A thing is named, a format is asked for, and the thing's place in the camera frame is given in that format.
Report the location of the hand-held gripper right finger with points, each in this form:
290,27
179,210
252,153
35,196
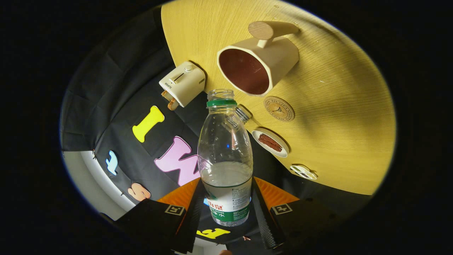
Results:
263,219

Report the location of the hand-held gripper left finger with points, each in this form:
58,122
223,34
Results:
191,219

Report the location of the clear plastic bottle green label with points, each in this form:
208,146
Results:
226,184

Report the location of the round wooden coaster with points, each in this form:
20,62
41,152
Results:
279,108

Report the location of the white divided condiment tray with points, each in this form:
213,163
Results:
303,172

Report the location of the white round plate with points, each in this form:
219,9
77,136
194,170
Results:
279,150

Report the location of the brown meat piece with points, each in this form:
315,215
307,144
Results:
269,142

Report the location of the small glass jar with straw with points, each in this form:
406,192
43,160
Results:
244,114

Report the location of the toasted bread slice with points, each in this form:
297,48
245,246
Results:
165,94
173,104

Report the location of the wooden table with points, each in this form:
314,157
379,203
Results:
336,124

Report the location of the cream toaster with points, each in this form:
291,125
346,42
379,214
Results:
184,83

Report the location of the black backdrop cloth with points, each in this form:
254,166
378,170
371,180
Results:
106,106

